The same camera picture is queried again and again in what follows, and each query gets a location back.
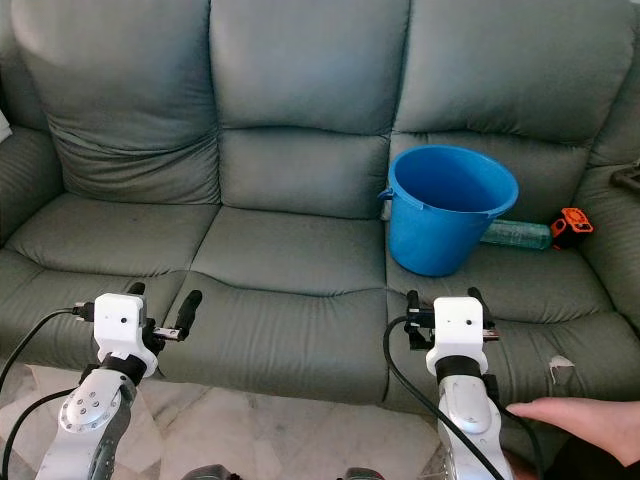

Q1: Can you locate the person's bare hand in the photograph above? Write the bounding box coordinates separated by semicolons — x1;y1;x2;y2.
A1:
505;396;640;468

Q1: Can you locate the blue plastic bucket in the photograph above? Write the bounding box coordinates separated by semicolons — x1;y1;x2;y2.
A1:
379;145;521;278

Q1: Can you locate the green plastic bottle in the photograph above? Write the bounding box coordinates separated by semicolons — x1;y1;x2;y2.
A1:
480;220;554;251

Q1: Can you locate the orange and black tool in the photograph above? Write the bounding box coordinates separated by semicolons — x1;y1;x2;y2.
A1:
550;207;595;250

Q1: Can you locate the grey-green leather sofa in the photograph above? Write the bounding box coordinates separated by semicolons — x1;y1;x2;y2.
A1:
0;0;640;441

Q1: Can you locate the grey left robot leg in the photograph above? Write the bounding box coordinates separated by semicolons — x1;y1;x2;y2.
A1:
182;464;233;480

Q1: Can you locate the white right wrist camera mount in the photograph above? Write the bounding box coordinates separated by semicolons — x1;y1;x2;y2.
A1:
425;296;488;377

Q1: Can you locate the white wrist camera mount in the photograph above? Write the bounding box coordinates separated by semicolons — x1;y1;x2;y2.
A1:
425;296;488;377
93;293;156;378

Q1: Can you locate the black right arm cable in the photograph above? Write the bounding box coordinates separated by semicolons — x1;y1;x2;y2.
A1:
382;316;511;480

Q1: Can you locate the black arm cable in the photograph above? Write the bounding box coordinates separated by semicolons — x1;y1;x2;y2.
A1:
382;316;511;480
0;308;96;480

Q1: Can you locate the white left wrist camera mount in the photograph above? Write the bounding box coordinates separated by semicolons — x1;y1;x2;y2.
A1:
93;293;156;378

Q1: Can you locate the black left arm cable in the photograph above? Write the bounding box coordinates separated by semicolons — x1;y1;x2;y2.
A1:
0;308;96;480

